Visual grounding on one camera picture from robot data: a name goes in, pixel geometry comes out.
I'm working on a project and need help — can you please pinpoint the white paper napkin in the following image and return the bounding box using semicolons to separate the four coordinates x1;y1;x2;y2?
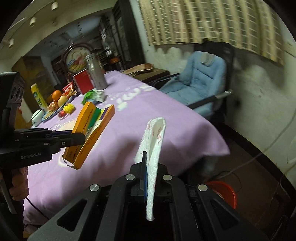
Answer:
134;118;166;221

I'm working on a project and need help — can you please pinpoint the orange cardboard box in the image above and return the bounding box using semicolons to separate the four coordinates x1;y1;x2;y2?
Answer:
62;101;115;170

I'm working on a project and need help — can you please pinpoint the green tea carton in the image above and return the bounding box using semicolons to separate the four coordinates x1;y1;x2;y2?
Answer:
81;89;106;105

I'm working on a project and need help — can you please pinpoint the red plastic trash basket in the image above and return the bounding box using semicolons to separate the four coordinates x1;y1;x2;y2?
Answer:
206;181;237;209

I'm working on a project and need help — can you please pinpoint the person left hand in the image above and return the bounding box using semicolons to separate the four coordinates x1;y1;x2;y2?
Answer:
9;167;29;201

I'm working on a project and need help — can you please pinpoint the white enamel lidded pot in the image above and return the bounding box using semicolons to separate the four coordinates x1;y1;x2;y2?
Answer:
31;109;45;127

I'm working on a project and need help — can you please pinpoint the blue oval fruit plate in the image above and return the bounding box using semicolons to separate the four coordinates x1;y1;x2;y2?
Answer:
41;94;76;122

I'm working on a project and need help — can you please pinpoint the yellow green tall box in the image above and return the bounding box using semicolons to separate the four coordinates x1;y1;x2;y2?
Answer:
31;83;48;111

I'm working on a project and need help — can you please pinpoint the wrapped orange in bag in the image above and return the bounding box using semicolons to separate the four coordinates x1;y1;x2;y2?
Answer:
48;100;59;112

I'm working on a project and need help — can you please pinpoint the clear cup red jelly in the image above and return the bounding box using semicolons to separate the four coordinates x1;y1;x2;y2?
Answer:
58;110;67;118

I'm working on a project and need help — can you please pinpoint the purple printed tablecloth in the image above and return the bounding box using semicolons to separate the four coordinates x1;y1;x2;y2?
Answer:
23;71;230;225

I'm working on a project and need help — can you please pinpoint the yellow yarn pompom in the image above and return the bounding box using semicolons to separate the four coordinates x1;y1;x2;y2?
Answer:
63;103;75;114

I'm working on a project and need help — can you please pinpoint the orange fruit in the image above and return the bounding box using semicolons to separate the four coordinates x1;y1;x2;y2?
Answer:
52;90;62;101

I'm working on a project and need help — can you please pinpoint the yellow apple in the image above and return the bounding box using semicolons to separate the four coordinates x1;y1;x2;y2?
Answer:
57;95;68;107

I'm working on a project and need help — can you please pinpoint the red snack packet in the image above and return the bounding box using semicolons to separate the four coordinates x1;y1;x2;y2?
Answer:
62;81;76;98

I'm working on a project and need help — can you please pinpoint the red white tissue box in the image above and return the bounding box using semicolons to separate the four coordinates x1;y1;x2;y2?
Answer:
73;69;94;94

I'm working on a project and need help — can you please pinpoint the steel thermos bottle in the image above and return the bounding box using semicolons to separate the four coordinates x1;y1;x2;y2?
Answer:
85;53;108;90

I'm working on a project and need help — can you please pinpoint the round framed picture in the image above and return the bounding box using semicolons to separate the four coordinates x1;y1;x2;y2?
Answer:
61;43;94;74

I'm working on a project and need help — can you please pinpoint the blue cushioned chair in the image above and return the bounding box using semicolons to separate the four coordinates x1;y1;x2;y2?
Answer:
158;50;227;118

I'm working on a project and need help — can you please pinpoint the brick pattern curtain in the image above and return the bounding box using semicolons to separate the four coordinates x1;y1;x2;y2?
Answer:
137;0;284;65

